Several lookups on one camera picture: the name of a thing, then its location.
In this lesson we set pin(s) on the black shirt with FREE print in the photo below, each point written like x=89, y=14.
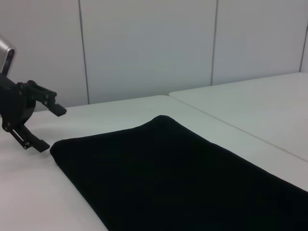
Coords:
x=168, y=173

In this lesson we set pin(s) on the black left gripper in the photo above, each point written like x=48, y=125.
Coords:
x=14, y=106

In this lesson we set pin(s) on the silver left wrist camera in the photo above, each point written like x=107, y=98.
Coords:
x=6, y=56

